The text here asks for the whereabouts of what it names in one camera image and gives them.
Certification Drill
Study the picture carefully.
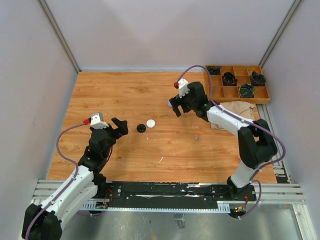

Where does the black earbud charging case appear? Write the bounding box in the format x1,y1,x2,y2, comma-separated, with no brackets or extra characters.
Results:
136,123,147,133

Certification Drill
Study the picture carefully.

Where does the white earbud charging case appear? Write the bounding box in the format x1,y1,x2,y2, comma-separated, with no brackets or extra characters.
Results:
146,119,156,129

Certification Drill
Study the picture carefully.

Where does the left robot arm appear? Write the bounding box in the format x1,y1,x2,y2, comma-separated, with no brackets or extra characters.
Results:
21,112,129,240

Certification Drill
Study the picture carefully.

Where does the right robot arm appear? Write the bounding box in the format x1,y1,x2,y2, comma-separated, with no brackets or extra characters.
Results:
169,79,278,200

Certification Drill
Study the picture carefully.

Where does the rolled dark tie top-left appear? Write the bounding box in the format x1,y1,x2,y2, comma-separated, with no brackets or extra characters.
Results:
206,65,222,76

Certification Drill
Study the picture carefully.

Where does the wooden compartment tray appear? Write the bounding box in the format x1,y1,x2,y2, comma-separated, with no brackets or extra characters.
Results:
204,64,271,104

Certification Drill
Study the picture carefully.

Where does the rolled black tie centre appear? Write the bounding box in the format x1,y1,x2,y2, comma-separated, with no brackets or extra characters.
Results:
222,72,238,86

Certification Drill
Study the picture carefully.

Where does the rolled black tie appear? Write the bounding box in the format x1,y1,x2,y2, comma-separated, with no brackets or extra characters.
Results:
249,71,266,87
222,72,238,86

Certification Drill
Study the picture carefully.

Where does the beige folded cloth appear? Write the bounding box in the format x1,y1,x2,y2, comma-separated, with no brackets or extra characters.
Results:
208,101,259,133

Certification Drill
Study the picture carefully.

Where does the rolled blue patterned tie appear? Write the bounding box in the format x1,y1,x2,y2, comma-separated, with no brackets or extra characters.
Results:
238,83,255,98

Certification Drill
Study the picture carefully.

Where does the rolled black tie right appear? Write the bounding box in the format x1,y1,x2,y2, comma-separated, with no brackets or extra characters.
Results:
249,71,266,87

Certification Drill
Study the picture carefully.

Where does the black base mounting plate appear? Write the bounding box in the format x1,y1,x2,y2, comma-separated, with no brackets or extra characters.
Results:
81,181,257,212

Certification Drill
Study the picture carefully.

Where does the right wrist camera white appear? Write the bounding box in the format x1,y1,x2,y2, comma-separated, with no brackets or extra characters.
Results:
177,78,189,98

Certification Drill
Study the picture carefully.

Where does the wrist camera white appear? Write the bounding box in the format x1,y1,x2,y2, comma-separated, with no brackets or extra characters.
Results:
90,112,109,130
177,78,189,98

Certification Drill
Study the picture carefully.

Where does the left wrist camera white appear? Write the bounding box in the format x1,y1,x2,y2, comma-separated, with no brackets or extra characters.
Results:
90,112,109,130

